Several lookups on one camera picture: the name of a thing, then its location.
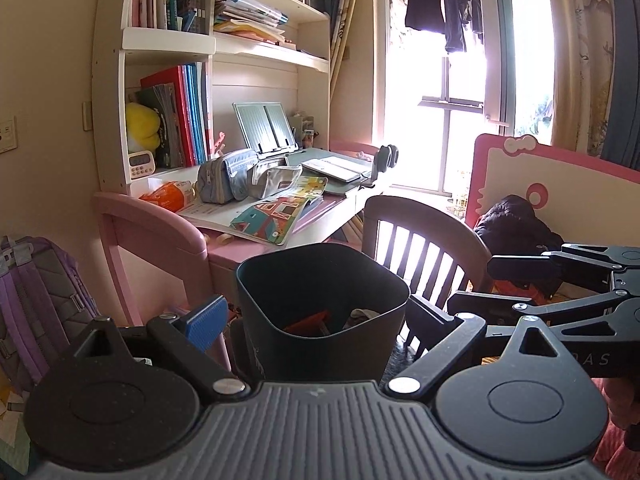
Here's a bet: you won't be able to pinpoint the grey green notebook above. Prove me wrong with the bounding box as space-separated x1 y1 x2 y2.
285 148 372 196

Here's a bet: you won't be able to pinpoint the stacked papers on shelf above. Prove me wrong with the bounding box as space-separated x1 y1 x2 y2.
213 0 288 44

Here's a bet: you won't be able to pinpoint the red and blue books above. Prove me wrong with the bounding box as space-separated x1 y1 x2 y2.
137 61 215 168

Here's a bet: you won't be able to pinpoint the wall power outlet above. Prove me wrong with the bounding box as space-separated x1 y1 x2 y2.
0 117 17 154

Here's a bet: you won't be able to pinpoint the dark wooden chair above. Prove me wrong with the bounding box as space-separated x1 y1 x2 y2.
362 195 494 310

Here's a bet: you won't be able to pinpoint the colourful open picture book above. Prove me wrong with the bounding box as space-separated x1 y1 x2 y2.
178 176 329 246

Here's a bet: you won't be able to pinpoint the beige curtain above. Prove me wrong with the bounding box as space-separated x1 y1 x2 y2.
550 0 639 170

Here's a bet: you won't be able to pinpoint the hanging dark clothes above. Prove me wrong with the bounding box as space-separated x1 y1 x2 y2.
405 0 484 53

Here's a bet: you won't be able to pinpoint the black jacket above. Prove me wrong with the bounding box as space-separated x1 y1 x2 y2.
474 195 564 280

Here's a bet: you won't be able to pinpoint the yellow plush toy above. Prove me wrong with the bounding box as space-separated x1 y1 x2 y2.
125 102 160 153

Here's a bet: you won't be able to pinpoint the pink white study desk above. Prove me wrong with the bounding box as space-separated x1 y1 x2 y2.
92 0 360 326

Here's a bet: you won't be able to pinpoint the grey pencil case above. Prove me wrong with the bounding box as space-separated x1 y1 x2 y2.
247 164 303 200

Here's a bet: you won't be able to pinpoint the orange white tissue pack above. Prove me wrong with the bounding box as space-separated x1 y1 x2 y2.
140 181 196 212

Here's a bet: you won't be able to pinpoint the white digital timer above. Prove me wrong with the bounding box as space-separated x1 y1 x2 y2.
128 151 155 180

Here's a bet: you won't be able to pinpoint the blue denim pencil case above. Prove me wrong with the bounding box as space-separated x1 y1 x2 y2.
196 148 258 205

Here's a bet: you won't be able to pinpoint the purple grey backpack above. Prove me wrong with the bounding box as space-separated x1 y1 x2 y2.
1 236 99 394

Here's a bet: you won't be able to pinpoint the dark teal trash bin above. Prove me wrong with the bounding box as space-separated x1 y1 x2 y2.
235 243 410 382

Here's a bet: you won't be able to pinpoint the pink white headboard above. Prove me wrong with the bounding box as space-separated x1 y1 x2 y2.
465 133 640 247

